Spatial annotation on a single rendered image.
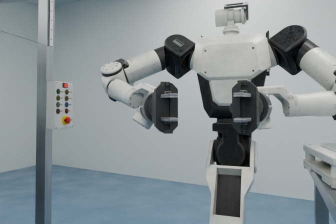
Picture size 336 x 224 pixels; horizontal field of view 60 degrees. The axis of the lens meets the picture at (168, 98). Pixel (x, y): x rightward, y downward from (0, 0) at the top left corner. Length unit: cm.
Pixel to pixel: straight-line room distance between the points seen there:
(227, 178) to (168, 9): 358
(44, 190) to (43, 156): 18
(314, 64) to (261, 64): 16
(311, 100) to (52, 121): 128
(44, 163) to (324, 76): 140
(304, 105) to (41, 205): 142
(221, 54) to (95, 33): 422
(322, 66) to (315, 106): 17
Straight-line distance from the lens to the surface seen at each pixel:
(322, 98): 91
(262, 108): 75
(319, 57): 105
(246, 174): 102
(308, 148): 95
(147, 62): 112
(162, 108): 70
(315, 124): 368
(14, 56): 557
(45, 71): 173
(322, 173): 85
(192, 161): 409
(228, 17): 114
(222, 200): 105
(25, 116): 564
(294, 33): 111
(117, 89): 100
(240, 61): 104
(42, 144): 174
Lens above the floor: 106
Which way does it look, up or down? 2 degrees up
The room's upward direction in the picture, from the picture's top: straight up
